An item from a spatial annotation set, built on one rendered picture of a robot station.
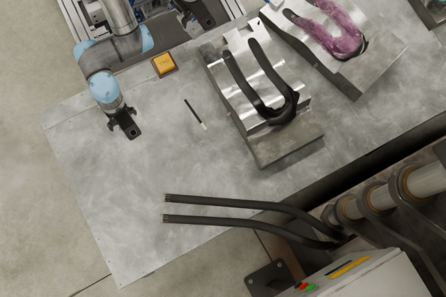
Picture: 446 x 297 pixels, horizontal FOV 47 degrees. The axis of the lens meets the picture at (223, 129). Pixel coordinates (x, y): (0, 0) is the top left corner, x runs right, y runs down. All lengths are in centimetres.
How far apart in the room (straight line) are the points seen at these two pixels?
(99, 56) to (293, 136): 75
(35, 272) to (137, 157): 106
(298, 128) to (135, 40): 70
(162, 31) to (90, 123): 91
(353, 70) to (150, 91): 75
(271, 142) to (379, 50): 52
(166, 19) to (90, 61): 128
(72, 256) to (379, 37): 175
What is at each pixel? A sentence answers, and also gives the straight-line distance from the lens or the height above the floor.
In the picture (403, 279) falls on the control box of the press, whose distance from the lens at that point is 124.
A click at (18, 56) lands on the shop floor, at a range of 302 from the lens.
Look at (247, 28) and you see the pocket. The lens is 197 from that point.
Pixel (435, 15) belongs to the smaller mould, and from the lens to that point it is 218.
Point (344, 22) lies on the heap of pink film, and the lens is 201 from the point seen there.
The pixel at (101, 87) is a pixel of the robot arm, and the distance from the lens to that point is 143.
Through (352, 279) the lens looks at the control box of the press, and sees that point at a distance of 121.
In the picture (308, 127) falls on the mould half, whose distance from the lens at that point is 187.
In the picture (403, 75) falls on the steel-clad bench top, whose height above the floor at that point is 80.
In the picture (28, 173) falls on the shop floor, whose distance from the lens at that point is 281.
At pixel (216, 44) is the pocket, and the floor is 86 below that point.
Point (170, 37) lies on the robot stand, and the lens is 268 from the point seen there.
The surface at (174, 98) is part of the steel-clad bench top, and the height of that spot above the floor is 80.
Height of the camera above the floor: 262
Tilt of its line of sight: 75 degrees down
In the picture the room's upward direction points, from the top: 9 degrees clockwise
